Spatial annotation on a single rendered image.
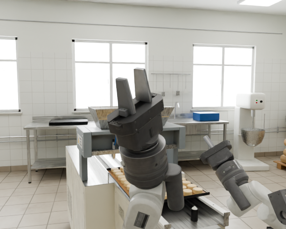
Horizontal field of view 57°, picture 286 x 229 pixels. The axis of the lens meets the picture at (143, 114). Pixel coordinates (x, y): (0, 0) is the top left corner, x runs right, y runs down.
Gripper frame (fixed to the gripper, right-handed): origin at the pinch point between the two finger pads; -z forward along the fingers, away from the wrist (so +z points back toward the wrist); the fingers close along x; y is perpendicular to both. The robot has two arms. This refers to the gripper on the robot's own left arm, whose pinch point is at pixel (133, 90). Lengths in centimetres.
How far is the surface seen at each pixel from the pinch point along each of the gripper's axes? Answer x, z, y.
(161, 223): 26, 73, -20
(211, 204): 53, 83, -11
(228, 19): 511, 83, -178
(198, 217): 47, 87, -15
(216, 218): 49, 85, -7
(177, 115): 357, 234, -219
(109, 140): 67, 77, -90
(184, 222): 39, 84, -18
